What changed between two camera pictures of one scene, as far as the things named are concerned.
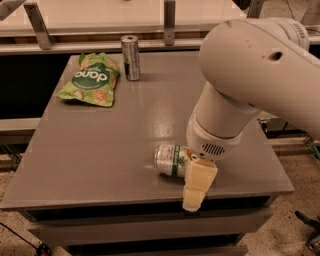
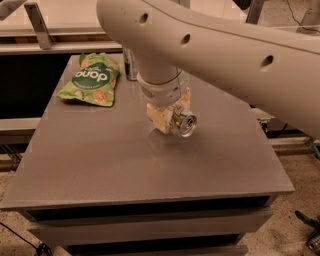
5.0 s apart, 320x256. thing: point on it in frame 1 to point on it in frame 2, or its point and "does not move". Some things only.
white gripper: [209, 144] to [162, 93]
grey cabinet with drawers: [89, 179] does not move
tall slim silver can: [130, 49] does not move
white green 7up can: [172, 159] to [184, 122]
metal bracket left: [36, 19] does not move
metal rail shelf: [105, 39] does not move
